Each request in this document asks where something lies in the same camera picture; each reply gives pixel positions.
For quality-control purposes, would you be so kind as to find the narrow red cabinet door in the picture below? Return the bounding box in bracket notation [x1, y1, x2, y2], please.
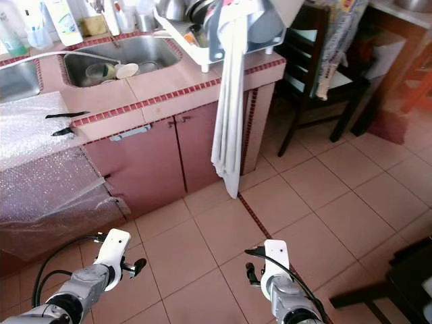
[174, 101, 225, 196]

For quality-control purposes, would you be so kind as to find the steel sink basin with dishes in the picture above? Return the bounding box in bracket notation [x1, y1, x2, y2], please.
[63, 34, 183, 88]

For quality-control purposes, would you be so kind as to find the black tape strip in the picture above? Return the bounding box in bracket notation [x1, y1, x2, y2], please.
[51, 126, 75, 138]

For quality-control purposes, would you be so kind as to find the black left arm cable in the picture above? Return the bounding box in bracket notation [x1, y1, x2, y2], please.
[40, 269, 75, 306]
[34, 233, 107, 315]

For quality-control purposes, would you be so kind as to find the dark wooden chair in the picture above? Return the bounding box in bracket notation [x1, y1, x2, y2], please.
[273, 3, 372, 159]

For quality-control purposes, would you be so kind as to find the white hanging towel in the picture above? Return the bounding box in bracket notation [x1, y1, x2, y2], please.
[211, 10, 259, 200]

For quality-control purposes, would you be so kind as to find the wide red cabinet door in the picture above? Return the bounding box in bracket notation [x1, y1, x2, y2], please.
[84, 116, 184, 218]

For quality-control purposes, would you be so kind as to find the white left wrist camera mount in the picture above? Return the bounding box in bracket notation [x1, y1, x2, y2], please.
[94, 228, 132, 292]

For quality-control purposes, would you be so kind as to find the silver cabinet handle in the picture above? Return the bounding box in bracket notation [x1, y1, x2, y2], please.
[108, 124, 153, 142]

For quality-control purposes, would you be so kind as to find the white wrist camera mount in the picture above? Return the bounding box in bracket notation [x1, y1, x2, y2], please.
[94, 228, 132, 292]
[261, 239, 292, 301]

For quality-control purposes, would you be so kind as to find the clear bottle with blue cap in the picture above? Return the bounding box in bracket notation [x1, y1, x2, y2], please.
[0, 0, 31, 58]

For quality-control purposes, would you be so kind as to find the small white bowl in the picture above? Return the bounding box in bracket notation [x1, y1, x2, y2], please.
[115, 62, 140, 80]

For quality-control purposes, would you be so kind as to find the translucent plastic bottle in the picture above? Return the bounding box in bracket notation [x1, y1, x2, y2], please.
[22, 0, 55, 51]

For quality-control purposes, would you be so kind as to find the dark low furniture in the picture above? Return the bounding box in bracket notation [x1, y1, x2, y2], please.
[327, 236, 432, 324]

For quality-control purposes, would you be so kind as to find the dark wooden table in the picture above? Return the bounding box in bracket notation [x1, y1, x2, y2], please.
[351, 0, 432, 139]

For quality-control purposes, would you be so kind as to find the yellow sponge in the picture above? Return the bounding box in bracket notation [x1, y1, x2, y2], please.
[79, 15, 110, 38]

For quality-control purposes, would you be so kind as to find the white bottle with green label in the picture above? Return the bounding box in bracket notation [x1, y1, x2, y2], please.
[44, 0, 85, 47]

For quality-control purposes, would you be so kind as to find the thin white water hose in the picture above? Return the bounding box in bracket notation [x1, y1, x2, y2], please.
[0, 49, 75, 68]

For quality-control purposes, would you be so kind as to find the white dish rack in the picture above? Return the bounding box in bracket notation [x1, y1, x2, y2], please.
[154, 0, 306, 74]

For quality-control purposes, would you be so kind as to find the plastic wrapped hanging bundle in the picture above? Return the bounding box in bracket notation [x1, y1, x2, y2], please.
[314, 0, 358, 102]

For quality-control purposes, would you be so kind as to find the clear drinking glass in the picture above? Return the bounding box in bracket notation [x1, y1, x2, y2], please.
[84, 63, 112, 83]

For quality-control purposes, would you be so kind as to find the clear bubble wrap sheet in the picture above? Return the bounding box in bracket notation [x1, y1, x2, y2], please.
[0, 91, 132, 263]

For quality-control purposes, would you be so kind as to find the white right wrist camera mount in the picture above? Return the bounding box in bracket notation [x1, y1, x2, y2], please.
[261, 239, 292, 301]

